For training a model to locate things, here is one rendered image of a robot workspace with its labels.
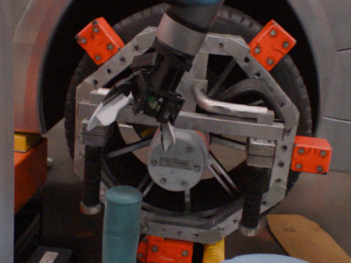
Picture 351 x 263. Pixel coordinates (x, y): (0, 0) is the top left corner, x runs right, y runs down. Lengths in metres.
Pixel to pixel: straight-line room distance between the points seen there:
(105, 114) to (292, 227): 2.00
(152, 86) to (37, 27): 0.72
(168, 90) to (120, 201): 0.44
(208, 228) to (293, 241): 1.32
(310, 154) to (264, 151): 0.27
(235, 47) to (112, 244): 0.55
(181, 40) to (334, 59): 0.71
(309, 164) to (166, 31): 0.60
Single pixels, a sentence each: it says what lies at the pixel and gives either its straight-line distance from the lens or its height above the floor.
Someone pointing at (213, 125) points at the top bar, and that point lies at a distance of 0.97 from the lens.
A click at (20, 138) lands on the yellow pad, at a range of 1.54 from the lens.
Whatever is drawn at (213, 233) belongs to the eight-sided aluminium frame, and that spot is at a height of 0.62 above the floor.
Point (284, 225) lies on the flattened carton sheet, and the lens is 2.70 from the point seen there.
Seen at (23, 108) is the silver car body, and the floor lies 0.82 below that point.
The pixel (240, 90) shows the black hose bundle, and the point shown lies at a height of 1.03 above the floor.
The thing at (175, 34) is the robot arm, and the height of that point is 1.16.
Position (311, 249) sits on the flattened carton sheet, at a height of 0.01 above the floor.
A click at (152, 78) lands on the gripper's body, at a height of 1.08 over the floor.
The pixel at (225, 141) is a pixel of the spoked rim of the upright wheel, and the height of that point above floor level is 0.84.
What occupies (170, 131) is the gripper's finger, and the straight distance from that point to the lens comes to 0.84.
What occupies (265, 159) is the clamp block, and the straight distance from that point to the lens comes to 0.97.
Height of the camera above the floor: 1.25
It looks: 18 degrees down
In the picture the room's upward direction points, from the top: 6 degrees clockwise
